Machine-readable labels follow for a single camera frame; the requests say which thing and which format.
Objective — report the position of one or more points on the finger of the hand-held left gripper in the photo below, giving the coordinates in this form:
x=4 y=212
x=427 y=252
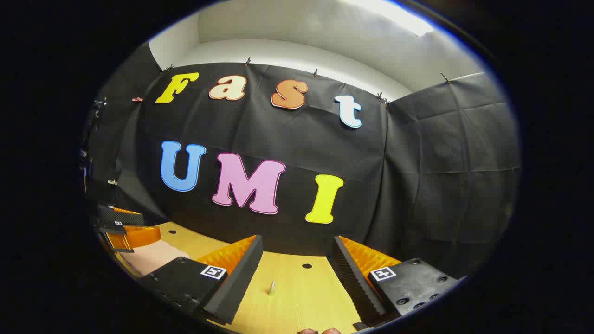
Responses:
x=116 y=215
x=134 y=235

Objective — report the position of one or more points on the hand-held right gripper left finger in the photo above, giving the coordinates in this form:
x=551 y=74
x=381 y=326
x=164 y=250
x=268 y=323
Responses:
x=236 y=283

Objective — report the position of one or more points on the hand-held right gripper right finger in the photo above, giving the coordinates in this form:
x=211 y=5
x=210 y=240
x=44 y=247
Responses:
x=348 y=278

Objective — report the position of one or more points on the pink suitcase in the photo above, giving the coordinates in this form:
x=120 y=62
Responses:
x=153 y=257

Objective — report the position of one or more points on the white tube green cap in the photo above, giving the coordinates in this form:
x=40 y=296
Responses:
x=271 y=288

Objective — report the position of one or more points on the black backdrop cloth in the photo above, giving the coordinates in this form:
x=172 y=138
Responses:
x=287 y=139

